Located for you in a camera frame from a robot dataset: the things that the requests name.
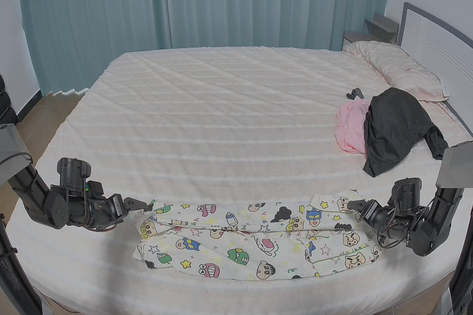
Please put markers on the bed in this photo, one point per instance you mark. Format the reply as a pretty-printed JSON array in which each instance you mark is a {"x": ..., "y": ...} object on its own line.
[{"x": 221, "y": 103}]

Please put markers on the white printed pyjama top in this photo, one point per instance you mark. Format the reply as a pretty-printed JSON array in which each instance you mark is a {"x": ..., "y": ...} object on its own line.
[{"x": 229, "y": 250}]

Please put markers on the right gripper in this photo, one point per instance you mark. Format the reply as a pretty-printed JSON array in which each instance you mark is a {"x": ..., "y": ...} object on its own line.
[{"x": 377, "y": 217}]

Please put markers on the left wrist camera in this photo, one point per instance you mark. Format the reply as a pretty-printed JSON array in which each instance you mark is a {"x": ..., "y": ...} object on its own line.
[{"x": 95, "y": 188}]

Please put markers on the grey garment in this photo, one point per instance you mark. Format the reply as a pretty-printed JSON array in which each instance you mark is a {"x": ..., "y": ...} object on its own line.
[{"x": 355, "y": 92}]

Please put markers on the black chest of drawers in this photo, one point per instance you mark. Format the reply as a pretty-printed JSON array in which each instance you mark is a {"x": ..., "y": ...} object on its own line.
[{"x": 5, "y": 103}]

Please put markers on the black garment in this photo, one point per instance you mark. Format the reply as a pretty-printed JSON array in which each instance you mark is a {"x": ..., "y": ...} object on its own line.
[{"x": 391, "y": 125}]

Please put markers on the grey bedside table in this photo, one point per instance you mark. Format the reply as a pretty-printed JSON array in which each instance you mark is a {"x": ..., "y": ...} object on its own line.
[{"x": 380, "y": 23}]

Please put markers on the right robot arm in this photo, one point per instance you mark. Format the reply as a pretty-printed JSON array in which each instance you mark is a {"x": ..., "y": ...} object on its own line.
[{"x": 436, "y": 217}]

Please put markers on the pink garment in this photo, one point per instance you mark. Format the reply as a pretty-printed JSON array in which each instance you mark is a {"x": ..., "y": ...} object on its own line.
[{"x": 351, "y": 129}]

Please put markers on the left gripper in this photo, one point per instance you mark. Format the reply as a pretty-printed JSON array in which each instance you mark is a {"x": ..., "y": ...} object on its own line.
[{"x": 105, "y": 212}]

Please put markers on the pale pink pillow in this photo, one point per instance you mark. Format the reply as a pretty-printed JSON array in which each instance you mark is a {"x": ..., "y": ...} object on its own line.
[{"x": 399, "y": 66}]

